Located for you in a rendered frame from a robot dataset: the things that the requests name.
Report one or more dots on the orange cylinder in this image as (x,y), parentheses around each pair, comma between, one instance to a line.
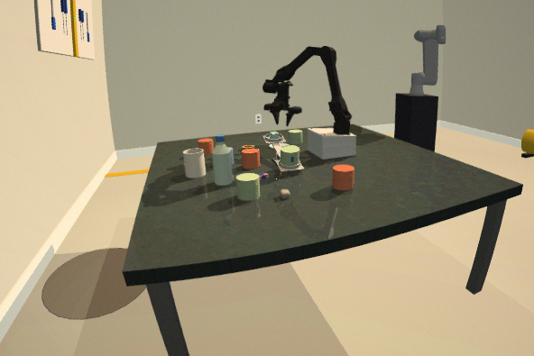
(206,145)
(251,158)
(343,177)

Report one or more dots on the cream balance beam with square pans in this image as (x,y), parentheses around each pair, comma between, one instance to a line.
(276,145)

